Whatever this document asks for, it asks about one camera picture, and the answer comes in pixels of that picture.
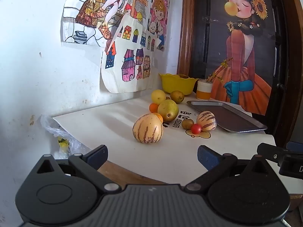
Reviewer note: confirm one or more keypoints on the metal tray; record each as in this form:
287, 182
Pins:
232, 118

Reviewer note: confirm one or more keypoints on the clear plastic bag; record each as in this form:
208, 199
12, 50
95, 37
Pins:
53, 127

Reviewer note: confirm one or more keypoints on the red cherry tomato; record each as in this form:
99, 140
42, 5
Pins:
196, 129

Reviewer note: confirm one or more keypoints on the yellow item in bag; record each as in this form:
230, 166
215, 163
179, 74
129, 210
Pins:
63, 144

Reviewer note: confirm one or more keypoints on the coloured houses drawing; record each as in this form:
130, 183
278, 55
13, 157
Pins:
129, 75

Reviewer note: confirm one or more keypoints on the small striped pepino melon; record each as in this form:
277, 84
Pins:
206, 121

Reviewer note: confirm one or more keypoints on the dark door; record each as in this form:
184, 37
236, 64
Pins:
200, 40

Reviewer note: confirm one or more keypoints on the brown dried fruit pieces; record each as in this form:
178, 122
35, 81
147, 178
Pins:
183, 76

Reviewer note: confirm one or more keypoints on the yellow flower twig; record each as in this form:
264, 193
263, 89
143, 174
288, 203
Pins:
219, 73

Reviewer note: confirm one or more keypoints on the coloured seated figure drawing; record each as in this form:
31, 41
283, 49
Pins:
94, 9

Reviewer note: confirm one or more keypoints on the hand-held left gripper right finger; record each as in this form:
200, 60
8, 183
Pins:
208, 158

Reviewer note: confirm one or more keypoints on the brown kiwi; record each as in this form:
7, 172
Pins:
187, 124

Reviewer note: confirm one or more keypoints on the white and orange jar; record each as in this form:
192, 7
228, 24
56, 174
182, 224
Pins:
204, 91

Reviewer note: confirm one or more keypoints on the large green pear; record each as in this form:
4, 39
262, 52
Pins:
168, 110

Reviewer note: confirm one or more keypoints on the large striped pepino melon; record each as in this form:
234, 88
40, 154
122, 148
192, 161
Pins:
148, 130

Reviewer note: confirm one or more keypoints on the small orange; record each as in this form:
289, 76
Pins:
153, 107
159, 117

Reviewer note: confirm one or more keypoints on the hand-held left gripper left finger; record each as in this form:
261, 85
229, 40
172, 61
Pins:
98, 157

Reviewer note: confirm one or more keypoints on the yellow plastic bowl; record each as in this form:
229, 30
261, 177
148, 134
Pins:
176, 85

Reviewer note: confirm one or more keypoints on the small brownish pear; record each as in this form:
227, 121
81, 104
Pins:
177, 97

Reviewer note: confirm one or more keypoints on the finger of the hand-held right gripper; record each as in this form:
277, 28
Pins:
269, 152

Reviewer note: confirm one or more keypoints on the wall poster of dressed figure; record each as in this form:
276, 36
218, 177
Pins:
241, 52

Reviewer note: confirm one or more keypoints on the white printed table cover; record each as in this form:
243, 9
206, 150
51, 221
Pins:
106, 127

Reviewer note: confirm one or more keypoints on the round yellow fruit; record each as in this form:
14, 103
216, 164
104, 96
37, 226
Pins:
158, 96

